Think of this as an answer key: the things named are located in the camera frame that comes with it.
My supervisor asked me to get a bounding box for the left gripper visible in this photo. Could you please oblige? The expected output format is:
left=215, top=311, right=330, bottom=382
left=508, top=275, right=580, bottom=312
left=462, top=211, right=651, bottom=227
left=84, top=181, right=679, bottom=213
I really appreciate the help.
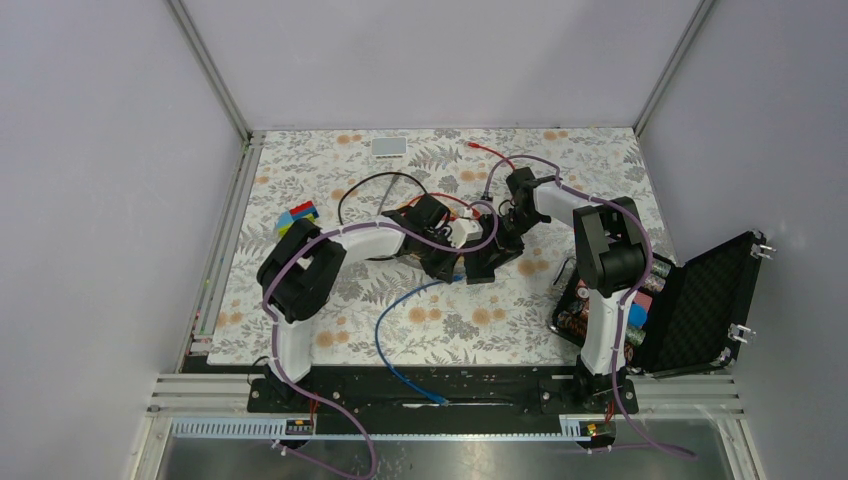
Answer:
left=416, top=228, right=465, bottom=283

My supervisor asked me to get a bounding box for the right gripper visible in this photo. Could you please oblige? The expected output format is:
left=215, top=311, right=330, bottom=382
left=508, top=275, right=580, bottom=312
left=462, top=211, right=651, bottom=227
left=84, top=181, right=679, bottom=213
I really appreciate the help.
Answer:
left=477, top=208, right=545, bottom=270

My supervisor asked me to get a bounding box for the red ethernet cable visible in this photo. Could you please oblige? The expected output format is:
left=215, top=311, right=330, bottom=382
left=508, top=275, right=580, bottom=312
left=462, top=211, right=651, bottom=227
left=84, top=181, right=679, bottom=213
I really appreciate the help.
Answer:
left=465, top=141, right=518, bottom=170
left=407, top=192, right=482, bottom=219

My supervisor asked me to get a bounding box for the grey ethernet cable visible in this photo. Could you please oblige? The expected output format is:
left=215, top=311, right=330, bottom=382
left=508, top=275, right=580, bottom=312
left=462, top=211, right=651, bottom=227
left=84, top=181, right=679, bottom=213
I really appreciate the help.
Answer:
left=377, top=174, right=402, bottom=217

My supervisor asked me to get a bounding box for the white small switch box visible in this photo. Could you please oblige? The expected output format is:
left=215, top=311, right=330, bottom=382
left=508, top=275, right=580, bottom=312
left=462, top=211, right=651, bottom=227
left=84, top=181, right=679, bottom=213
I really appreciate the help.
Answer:
left=371, top=137, right=408, bottom=158

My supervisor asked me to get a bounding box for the black cable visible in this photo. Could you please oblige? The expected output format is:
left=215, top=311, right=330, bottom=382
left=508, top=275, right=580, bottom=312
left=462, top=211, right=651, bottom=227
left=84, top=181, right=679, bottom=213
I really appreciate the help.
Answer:
left=337, top=172, right=432, bottom=227

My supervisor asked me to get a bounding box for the blue ethernet cable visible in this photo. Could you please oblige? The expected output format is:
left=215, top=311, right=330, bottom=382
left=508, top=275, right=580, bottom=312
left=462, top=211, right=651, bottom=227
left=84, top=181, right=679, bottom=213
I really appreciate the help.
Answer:
left=374, top=274, right=465, bottom=407

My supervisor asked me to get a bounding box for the black network switch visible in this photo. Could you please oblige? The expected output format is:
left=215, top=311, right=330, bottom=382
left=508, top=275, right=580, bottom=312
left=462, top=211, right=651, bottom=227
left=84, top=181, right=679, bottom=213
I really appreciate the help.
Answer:
left=463, top=244, right=510, bottom=285

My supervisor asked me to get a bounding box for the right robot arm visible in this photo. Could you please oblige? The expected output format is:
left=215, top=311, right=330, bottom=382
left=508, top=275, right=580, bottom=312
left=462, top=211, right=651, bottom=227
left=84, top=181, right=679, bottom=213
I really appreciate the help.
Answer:
left=465, top=167, right=652, bottom=412

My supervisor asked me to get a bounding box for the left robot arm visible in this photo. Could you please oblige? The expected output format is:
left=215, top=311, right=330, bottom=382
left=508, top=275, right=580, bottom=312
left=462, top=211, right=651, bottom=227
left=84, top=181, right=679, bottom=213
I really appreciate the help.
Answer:
left=257, top=194, right=483, bottom=411

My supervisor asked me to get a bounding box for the floral table mat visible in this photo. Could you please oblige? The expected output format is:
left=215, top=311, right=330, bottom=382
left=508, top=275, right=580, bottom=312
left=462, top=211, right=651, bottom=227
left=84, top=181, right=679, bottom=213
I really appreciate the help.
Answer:
left=207, top=128, right=674, bottom=366

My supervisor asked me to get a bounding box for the colourful toy brick stack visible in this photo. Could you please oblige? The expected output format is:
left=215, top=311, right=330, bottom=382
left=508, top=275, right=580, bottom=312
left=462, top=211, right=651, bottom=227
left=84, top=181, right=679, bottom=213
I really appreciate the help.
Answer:
left=274, top=201, right=319, bottom=237

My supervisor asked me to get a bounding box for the black case with chips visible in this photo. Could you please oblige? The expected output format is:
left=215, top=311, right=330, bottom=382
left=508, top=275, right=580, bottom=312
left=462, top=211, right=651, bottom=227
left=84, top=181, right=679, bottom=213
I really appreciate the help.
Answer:
left=549, top=229, right=776, bottom=379

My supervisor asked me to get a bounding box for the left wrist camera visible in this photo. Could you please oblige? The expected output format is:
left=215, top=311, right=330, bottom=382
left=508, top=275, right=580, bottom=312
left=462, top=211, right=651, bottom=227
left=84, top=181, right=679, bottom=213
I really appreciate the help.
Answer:
left=449, top=218, right=483, bottom=248

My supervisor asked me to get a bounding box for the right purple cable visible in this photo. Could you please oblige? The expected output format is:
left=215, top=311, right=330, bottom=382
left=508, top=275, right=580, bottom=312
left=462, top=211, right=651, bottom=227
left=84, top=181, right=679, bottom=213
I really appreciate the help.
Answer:
left=482, top=154, right=698, bottom=462

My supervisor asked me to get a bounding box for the purple cable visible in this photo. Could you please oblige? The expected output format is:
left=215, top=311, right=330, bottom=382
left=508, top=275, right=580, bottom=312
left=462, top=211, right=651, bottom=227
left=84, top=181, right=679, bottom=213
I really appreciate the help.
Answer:
left=260, top=200, right=501, bottom=480
left=482, top=154, right=698, bottom=462

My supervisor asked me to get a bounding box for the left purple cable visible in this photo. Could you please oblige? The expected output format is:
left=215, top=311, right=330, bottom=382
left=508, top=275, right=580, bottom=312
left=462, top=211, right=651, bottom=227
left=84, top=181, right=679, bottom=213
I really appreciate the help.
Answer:
left=260, top=200, right=501, bottom=480

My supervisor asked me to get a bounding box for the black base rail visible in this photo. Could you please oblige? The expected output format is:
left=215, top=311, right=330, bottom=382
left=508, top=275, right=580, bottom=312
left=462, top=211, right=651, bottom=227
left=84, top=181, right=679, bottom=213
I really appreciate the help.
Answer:
left=247, top=366, right=621, bottom=436

